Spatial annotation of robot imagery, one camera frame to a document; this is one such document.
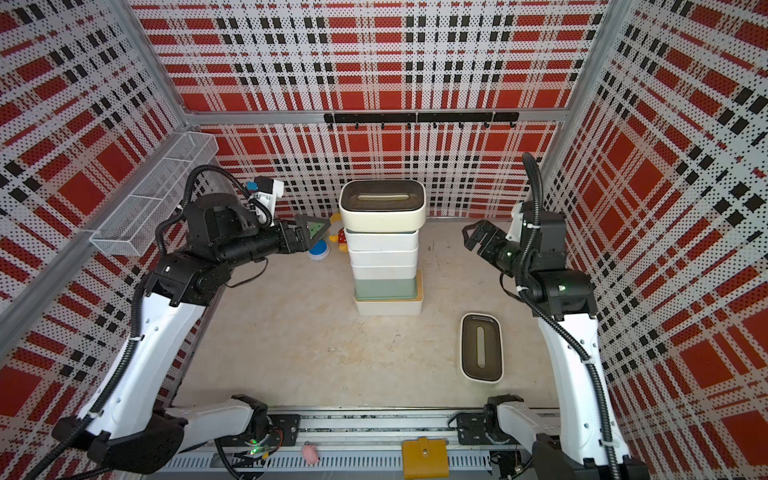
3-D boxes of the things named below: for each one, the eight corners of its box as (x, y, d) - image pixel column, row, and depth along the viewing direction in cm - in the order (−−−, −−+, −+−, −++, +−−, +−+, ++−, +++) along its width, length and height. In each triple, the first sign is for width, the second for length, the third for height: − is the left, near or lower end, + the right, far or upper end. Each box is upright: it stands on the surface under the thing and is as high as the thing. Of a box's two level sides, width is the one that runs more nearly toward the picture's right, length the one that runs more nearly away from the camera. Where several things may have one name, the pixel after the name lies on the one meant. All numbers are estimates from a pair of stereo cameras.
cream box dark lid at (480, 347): (457, 382, 82) (461, 375, 77) (458, 319, 95) (461, 310, 90) (499, 388, 81) (505, 381, 76) (494, 324, 94) (499, 314, 89)
